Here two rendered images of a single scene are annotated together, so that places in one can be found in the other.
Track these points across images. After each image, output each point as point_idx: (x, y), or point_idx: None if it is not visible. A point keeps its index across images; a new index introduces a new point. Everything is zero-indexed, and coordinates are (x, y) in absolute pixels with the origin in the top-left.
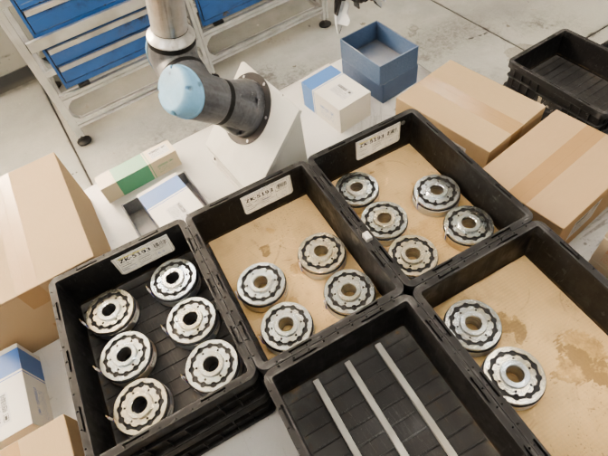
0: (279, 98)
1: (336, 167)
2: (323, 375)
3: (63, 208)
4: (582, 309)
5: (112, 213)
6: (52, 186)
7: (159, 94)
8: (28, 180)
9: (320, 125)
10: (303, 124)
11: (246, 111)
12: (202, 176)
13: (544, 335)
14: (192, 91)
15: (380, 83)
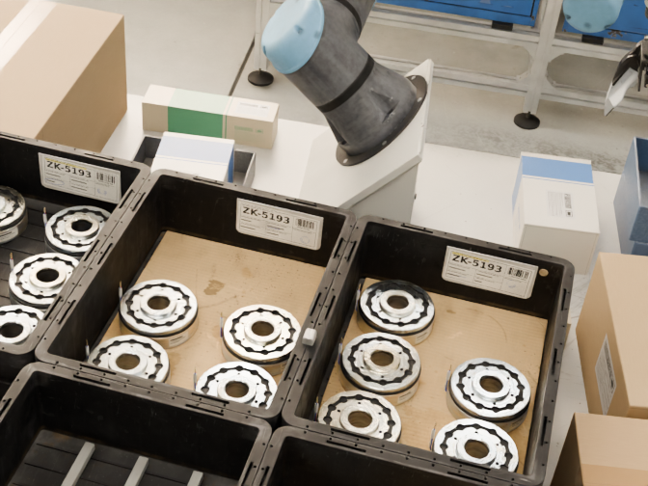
0: (416, 127)
1: (402, 263)
2: (106, 450)
3: (63, 74)
4: None
5: (131, 142)
6: (79, 46)
7: (271, 19)
8: (66, 23)
9: (499, 235)
10: (478, 217)
11: (363, 116)
12: (276, 180)
13: None
14: (298, 37)
15: (631, 235)
